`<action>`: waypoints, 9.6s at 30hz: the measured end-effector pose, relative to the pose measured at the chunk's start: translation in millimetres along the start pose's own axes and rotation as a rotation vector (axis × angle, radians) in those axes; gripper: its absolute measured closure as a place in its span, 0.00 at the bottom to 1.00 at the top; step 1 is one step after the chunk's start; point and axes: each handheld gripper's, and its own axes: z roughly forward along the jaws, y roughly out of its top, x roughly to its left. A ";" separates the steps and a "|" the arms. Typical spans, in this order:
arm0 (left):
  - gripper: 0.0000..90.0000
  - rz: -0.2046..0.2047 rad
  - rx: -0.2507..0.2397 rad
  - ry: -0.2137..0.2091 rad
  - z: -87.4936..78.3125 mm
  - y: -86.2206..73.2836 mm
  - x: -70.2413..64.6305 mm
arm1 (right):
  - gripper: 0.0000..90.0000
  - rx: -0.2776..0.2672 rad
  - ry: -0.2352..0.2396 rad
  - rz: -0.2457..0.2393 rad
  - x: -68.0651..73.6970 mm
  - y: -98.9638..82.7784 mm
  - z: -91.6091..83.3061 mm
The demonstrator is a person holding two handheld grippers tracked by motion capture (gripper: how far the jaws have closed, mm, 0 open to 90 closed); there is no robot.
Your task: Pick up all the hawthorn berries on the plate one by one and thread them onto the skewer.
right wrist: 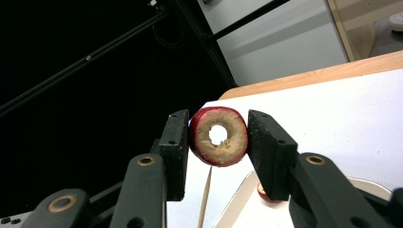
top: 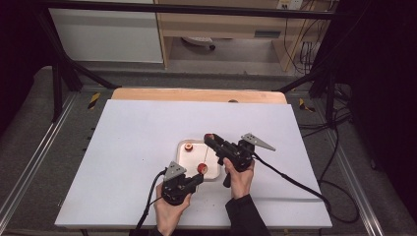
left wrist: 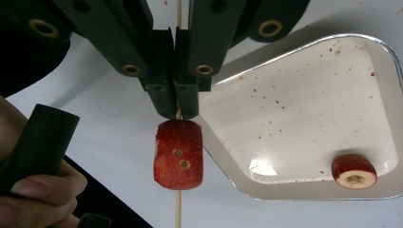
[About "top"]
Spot person's right hand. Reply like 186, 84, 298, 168
223, 158, 257, 201

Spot left hand-held gripper black cable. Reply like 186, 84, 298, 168
135, 167, 169, 231

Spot square metal tray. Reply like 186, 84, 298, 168
175, 139, 221, 181

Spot white cabinet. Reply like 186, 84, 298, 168
48, 8, 164, 64

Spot yellow black tape strip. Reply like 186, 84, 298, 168
298, 97, 317, 113
87, 91, 102, 110

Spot hanging black desk cables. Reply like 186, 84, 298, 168
282, 0, 330, 76

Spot aluminium floor rail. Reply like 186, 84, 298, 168
328, 130, 386, 236
0, 92, 81, 224

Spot right hand-held gripper black cable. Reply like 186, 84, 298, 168
251, 152, 360, 224

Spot black floor cable bundle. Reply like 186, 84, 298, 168
298, 83, 353, 140

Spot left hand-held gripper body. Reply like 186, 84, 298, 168
161, 160, 198, 207

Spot person's left hand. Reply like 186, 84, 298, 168
152, 181, 193, 236

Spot light wooden desk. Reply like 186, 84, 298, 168
153, 0, 332, 73

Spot hand-held gripper black cable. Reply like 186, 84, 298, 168
135, 167, 169, 231
251, 152, 360, 224

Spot office chair base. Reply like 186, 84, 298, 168
181, 36, 217, 51

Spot light wooden table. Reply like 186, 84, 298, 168
111, 87, 289, 105

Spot black metal stand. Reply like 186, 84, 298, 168
34, 9, 121, 123
277, 63, 339, 128

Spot black metal frame bar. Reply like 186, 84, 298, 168
38, 0, 336, 21

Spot white wall outlet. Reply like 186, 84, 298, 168
276, 0, 304, 11

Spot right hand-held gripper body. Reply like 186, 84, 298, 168
214, 132, 276, 189

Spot thin wooden skewer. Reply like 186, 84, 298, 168
195, 140, 210, 195

